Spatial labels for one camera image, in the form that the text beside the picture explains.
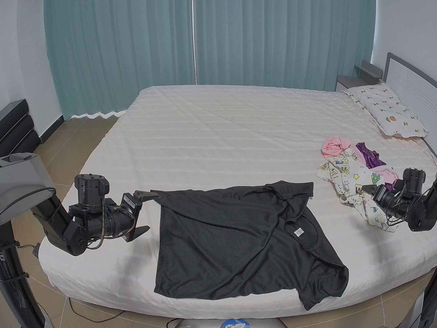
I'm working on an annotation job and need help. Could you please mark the pile of clothes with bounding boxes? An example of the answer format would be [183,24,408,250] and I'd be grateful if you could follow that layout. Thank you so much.
[316,135,400,233]

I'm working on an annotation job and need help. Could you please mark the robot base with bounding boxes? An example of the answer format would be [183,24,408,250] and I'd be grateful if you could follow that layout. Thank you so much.
[172,317,287,328]

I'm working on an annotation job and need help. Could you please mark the black T-shirt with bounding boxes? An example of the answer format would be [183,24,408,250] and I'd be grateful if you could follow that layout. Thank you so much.
[150,180,349,312]

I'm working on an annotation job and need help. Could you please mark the bed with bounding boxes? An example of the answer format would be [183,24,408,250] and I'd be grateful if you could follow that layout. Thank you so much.
[36,51,437,320]

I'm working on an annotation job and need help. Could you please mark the white printed pillow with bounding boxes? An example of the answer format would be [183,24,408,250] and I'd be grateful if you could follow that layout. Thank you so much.
[341,82,429,139]

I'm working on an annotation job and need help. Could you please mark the black chest of drawers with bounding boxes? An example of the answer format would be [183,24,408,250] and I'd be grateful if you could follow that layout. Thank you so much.
[0,98,43,158]

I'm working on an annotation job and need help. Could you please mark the grey bedside table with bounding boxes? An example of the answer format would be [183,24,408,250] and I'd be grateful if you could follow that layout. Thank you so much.
[336,59,383,92]

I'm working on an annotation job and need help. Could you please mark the black cable with grey adapter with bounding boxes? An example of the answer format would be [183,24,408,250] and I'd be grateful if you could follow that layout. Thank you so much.
[15,243,44,256]

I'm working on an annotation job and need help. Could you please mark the blue-green curtain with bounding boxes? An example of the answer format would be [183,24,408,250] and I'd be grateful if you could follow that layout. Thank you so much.
[44,0,197,120]
[193,0,376,93]

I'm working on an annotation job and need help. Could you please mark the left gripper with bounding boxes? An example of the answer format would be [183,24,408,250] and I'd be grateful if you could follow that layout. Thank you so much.
[102,190,161,243]

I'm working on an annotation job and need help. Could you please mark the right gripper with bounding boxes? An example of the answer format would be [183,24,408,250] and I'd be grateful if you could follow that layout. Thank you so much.
[362,184,407,218]

